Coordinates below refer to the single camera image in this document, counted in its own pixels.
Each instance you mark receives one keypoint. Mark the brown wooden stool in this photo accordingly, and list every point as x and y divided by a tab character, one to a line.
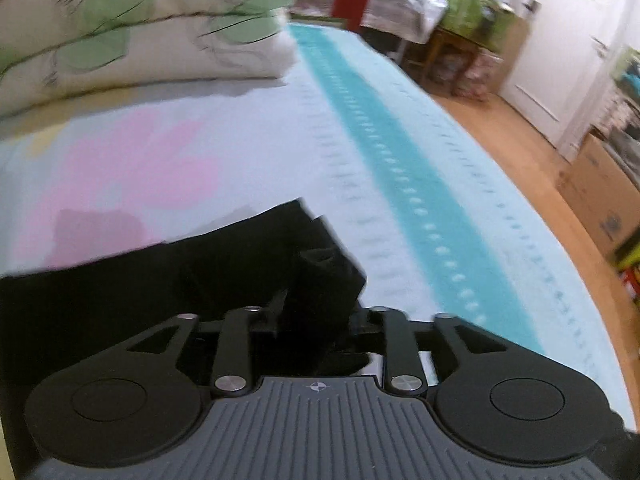
419	58

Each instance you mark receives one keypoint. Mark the brown cardboard box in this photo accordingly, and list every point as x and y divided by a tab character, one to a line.
602	197

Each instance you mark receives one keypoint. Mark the pastel patterned bed sheet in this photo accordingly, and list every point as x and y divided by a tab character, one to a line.
431	218

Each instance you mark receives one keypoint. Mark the floral folded quilt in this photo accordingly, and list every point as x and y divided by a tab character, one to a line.
53	49

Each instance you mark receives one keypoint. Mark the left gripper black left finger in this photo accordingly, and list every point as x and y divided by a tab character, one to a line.
131	402

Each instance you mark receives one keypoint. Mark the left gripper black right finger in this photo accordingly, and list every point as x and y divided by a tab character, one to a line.
493	396

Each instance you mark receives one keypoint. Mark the floral storage bag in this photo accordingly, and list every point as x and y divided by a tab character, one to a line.
464	74

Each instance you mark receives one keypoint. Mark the white door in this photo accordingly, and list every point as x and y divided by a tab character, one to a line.
568	44

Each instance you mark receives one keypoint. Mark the black pants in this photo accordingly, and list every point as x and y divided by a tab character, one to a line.
54	319

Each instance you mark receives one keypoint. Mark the green patterned bag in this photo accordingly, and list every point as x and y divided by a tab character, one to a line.
485	22

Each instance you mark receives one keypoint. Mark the table with checkered cloth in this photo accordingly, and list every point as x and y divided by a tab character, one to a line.
388	26

